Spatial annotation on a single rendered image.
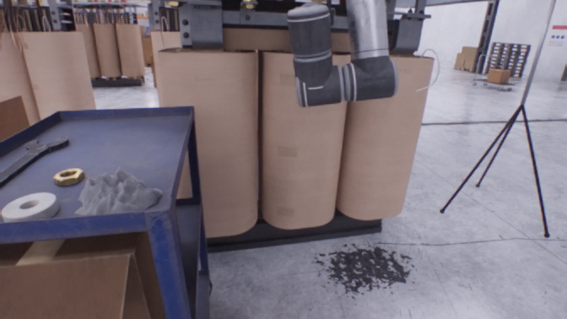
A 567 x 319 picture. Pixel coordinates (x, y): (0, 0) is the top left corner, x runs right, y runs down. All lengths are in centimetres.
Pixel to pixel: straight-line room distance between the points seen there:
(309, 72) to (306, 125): 53
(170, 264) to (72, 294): 14
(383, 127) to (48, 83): 283
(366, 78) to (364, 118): 64
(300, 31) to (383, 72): 24
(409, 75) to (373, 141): 35
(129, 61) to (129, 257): 641
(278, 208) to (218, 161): 40
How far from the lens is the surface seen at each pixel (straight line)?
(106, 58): 697
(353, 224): 182
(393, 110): 142
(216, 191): 133
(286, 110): 122
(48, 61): 318
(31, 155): 83
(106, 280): 52
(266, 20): 124
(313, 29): 72
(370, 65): 78
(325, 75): 76
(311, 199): 143
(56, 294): 55
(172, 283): 54
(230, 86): 116
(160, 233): 47
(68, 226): 50
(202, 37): 118
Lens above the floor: 115
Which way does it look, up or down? 21 degrees down
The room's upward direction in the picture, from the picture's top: 2 degrees clockwise
